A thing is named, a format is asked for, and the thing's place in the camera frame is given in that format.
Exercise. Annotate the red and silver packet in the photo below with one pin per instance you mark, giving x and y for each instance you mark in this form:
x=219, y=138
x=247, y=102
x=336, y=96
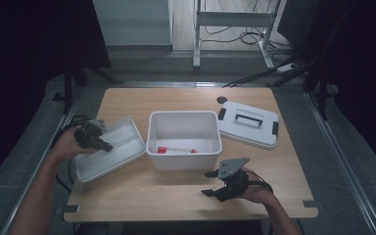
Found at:
x=176, y=150

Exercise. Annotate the white metal stand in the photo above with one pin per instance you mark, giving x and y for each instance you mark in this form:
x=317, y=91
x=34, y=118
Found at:
x=231, y=19

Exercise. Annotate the white plastic storage box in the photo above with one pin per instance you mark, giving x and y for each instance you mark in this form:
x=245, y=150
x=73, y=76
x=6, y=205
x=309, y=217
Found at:
x=184, y=160

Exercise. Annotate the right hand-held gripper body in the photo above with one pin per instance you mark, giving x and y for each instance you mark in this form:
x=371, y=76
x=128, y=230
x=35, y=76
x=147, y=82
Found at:
x=233, y=179

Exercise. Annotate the dark monitor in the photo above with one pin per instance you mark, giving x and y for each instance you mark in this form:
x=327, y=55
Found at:
x=295, y=23

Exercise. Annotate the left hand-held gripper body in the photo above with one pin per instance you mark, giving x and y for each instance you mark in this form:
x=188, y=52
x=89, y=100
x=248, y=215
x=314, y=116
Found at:
x=89, y=132

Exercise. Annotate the white cabinet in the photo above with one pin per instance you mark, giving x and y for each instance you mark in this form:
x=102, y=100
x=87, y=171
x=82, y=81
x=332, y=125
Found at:
x=132, y=23

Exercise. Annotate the white plastic tray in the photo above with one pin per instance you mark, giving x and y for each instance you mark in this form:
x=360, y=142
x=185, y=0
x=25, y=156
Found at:
x=111, y=153

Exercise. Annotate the person's left hand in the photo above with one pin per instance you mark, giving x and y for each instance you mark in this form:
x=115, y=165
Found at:
x=67, y=143

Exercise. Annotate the dark curtain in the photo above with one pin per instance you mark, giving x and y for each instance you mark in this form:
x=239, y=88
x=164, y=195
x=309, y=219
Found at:
x=29, y=65
x=365, y=81

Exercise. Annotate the metal floor rail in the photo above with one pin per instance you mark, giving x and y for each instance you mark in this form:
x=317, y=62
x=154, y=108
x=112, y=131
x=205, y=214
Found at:
x=29, y=186
x=346, y=163

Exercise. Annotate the person's right hand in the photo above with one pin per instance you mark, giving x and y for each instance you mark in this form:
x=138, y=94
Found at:
x=259, y=191

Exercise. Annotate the white power strip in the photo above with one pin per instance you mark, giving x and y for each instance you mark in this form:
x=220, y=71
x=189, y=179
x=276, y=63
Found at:
x=286, y=67

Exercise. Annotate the black stand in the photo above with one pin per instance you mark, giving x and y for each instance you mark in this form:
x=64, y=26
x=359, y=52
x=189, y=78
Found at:
x=321, y=94
x=68, y=88

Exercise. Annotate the black tripod legs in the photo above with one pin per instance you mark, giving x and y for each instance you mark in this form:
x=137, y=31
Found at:
x=258, y=76

